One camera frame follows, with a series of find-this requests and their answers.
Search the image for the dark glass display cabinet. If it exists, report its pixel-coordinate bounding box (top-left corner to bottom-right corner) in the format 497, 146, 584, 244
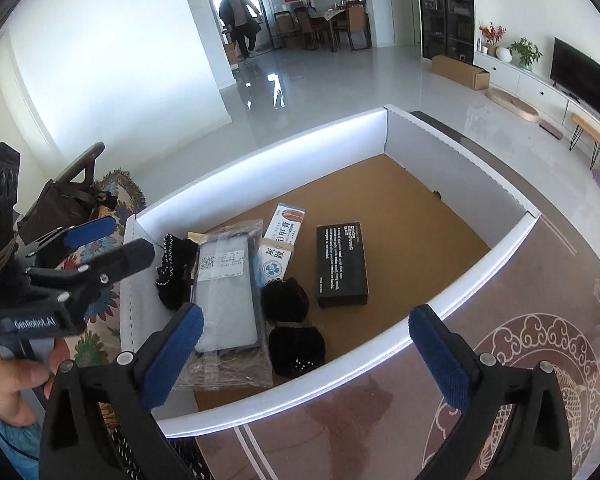
414, 0, 476, 61

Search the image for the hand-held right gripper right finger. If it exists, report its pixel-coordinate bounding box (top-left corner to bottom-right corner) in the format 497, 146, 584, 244
408, 304, 573, 480

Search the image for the brown patterned glass desktop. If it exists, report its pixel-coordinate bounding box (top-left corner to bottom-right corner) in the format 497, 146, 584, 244
190, 110, 600, 480

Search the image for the black beaded scrunchie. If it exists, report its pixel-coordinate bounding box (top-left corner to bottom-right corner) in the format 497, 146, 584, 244
155, 233, 201, 311

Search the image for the beige oval scratching board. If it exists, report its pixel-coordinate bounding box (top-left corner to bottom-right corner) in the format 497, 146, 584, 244
485, 87, 540, 123

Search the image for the black box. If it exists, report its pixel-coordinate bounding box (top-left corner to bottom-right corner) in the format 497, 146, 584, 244
316, 221, 369, 309

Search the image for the black white patterned clothing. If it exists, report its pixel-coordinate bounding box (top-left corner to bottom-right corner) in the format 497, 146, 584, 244
97, 410, 211, 480

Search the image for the blue white carton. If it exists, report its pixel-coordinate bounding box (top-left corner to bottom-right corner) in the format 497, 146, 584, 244
259, 203, 308, 288

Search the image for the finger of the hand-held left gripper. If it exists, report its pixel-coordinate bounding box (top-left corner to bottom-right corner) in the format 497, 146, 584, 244
15, 215, 120, 267
27, 238, 156, 306

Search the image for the wooden dining chair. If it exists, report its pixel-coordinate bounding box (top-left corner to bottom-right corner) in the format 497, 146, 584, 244
272, 10, 301, 51
345, 1, 372, 51
295, 7, 317, 51

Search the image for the orange topped bench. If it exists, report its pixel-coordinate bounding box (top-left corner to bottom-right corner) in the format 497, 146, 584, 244
569, 113, 600, 170

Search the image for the bagged phone case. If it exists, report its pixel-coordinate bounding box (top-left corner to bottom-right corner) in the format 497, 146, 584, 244
172, 217, 276, 391

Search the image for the dark wooden armchair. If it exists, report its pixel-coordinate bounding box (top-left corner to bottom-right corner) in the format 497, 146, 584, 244
55, 141, 106, 186

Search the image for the green potted plant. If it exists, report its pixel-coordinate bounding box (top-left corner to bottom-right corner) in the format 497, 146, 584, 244
509, 37, 543, 72

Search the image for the white television cabinet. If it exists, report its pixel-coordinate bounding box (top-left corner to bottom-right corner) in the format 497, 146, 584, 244
474, 50, 600, 146

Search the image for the brown cardboard box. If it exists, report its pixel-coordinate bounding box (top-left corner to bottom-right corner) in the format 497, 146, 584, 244
431, 54, 491, 92

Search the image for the brown bag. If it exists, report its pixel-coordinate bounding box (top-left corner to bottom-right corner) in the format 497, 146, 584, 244
17, 177, 106, 256

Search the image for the person's left hand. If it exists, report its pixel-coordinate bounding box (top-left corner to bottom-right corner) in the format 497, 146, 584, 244
0, 332, 68, 428

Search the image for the red flower bouquet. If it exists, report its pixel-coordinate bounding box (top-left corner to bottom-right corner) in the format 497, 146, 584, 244
479, 22, 507, 56

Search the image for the flat screen television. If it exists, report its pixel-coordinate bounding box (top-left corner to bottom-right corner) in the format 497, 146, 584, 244
550, 36, 600, 128

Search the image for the black velvet scrunchie pair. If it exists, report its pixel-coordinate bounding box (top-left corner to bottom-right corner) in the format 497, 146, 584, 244
260, 276, 327, 379

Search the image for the dining table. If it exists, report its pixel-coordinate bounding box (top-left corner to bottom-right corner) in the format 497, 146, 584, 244
307, 7, 351, 51

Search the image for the white cardboard box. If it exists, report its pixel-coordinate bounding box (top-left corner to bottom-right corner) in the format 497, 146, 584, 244
120, 104, 541, 438

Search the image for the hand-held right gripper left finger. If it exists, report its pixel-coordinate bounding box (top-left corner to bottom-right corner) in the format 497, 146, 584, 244
40, 302, 205, 480

